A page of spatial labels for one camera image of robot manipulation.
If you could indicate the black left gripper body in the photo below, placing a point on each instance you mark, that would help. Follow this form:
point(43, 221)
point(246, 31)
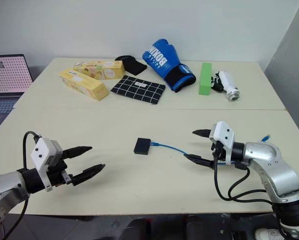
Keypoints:
point(57, 172)

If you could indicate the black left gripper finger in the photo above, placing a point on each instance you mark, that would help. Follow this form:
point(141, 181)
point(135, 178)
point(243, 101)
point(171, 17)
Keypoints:
point(88, 172)
point(75, 151)

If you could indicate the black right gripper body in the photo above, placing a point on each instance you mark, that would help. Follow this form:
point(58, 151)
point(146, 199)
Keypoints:
point(217, 151)

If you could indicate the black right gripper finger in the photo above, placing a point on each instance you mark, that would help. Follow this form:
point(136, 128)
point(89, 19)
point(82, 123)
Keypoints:
point(202, 132)
point(199, 160)

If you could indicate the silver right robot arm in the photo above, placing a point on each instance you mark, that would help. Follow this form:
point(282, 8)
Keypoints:
point(272, 165)

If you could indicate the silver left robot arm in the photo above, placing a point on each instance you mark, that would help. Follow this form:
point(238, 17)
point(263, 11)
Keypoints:
point(4, 186)

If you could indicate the black adapter box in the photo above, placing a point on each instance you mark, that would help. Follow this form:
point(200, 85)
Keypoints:
point(142, 146)

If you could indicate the green rectangular block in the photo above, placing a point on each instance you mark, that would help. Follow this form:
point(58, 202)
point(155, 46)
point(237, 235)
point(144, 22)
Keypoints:
point(205, 78)

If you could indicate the white handheld device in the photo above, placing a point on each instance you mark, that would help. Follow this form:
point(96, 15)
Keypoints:
point(229, 83)

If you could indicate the yellow snack box plain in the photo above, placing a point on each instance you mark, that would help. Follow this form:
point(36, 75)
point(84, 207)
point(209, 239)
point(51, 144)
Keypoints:
point(83, 83)

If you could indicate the blue boxing glove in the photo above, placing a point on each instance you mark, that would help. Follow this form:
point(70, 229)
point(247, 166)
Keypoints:
point(168, 63)

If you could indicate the black white grid pouch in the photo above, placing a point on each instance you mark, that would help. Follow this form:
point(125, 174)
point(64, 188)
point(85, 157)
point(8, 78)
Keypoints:
point(138, 88)

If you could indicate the yellow snack box colourful print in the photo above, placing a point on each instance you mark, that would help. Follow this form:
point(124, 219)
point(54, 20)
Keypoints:
point(99, 69)

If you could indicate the white shoe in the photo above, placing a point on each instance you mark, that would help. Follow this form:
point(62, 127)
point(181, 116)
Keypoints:
point(265, 233)

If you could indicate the black folded cloth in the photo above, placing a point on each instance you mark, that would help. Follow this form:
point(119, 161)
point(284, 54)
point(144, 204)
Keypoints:
point(132, 64)

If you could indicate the laptop with pink screen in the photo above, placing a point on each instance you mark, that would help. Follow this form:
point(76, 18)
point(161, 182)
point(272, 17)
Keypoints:
point(4, 77)

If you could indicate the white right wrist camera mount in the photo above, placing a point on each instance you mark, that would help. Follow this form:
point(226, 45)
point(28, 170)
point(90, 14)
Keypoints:
point(223, 138)

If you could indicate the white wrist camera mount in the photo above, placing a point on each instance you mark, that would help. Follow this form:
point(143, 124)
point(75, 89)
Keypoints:
point(42, 152)
point(223, 138)

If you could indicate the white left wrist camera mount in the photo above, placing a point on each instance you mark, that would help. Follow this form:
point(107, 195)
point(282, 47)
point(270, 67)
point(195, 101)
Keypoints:
point(42, 152)

